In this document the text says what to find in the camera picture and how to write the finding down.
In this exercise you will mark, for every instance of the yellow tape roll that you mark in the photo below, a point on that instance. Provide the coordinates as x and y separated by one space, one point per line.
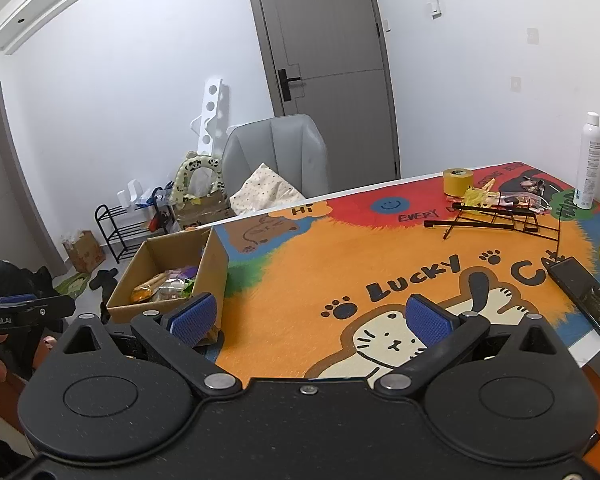
457 182

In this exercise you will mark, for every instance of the colourful cat print table mat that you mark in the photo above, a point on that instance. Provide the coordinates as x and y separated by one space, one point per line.
305 270

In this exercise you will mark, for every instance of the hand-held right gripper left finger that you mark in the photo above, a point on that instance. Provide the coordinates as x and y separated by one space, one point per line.
195 317

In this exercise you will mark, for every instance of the brown box with yellow tape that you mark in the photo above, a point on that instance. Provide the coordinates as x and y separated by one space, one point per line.
205 210

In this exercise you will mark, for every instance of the grey upholstered chair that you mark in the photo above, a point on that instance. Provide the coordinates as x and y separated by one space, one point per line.
280 150

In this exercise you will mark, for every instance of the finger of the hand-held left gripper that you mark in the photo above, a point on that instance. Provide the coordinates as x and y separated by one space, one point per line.
17 299

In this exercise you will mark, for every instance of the clear bag of small items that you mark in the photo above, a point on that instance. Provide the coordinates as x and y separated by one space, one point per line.
530 187

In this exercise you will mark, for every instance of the red dark object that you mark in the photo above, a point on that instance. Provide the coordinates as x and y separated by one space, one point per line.
156 222

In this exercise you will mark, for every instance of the beige wall plate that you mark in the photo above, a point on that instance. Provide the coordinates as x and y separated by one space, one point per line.
516 83
531 35

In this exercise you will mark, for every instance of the long orange biscuit packet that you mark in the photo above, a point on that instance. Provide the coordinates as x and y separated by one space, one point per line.
145 294

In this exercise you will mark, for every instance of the white spray bottle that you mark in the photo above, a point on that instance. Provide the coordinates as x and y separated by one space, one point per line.
590 170

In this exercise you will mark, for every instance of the brown cardboard box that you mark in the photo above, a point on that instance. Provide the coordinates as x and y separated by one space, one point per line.
215 265

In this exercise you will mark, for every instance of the black slipper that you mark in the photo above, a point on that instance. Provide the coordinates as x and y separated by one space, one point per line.
102 279

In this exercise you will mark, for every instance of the bright green snack packet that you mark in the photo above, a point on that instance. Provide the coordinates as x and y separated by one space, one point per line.
187 288

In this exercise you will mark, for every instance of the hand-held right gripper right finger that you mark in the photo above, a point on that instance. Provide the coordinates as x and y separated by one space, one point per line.
427 325

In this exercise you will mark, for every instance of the black smartphone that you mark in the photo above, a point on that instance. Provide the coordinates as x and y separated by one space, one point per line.
585 297

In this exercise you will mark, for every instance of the green floor mat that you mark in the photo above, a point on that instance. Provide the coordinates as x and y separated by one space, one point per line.
72 285

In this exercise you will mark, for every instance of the white rack with round holes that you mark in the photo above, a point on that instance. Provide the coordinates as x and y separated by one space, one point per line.
211 105

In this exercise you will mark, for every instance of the grey door with black lock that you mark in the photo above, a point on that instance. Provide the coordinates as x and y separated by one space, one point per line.
330 35

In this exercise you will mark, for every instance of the black metal shoe rack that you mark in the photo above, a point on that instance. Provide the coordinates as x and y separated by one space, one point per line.
125 232

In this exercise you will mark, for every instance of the white plastic object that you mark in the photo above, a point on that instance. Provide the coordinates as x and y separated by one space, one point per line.
130 194

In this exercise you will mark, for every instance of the teal band cookie packet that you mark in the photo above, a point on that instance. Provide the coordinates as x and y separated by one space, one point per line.
169 293

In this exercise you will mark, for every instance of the blue plastic bag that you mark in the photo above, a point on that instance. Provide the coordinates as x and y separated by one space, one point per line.
152 198

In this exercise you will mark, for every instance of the purple snack packet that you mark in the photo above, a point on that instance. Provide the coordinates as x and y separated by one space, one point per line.
185 274

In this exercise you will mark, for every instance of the small printed cardboard box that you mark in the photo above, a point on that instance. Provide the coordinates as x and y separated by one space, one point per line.
87 255

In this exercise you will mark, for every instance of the plain grey door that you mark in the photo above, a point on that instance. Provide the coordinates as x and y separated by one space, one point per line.
0 185

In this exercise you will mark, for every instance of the cream dotted cushion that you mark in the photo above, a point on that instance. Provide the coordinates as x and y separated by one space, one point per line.
260 190

